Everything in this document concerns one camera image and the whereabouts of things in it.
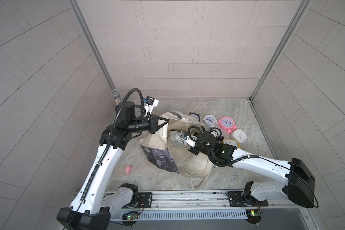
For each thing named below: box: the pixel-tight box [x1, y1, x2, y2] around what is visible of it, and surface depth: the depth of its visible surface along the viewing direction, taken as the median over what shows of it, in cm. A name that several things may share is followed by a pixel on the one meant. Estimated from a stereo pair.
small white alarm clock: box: [232, 128, 249, 143], surface depth 93 cm
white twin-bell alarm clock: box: [202, 114, 219, 130], surface depth 101 cm
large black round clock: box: [188, 112, 201, 123], surface depth 104 cm
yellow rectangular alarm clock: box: [223, 139, 242, 149], surface depth 91 cm
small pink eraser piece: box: [124, 164, 132, 175], surface depth 81 cm
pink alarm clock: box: [217, 115, 238, 135], surface depth 101 cm
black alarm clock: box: [209, 127, 224, 141], surface depth 95 cm
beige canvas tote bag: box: [138, 111, 214, 190], surface depth 70 cm
